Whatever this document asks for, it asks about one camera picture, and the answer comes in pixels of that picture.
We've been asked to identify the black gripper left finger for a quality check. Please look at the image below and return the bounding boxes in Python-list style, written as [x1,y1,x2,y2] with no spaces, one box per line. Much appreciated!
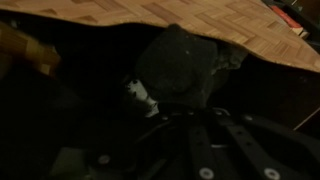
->
[49,77,188,180]

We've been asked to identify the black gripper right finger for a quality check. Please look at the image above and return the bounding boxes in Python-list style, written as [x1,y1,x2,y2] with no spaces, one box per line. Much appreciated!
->
[213,109,320,180]

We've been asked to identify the dark grey sock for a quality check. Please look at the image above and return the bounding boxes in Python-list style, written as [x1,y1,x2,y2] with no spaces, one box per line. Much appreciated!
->
[134,24,220,110]

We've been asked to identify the woven bamboo basket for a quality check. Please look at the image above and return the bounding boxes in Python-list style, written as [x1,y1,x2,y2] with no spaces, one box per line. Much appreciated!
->
[0,0,320,132]

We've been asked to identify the light grey sock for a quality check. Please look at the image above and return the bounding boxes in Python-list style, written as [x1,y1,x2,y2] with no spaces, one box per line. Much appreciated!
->
[213,42,250,73]

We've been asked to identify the red spine book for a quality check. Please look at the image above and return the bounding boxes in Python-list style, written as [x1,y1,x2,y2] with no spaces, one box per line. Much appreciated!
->
[269,4,305,36]

